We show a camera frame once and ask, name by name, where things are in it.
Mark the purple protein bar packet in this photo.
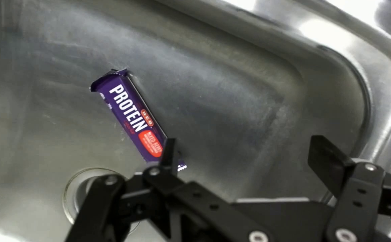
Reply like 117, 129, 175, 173
89, 67, 189, 173

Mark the stainless steel double sink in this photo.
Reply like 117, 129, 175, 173
0, 0, 391, 242

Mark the sink drain strainer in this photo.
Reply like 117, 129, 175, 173
62, 166, 129, 226

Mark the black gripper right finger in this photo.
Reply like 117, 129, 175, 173
308, 133, 391, 242

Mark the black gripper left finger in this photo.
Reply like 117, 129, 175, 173
65, 137, 276, 242

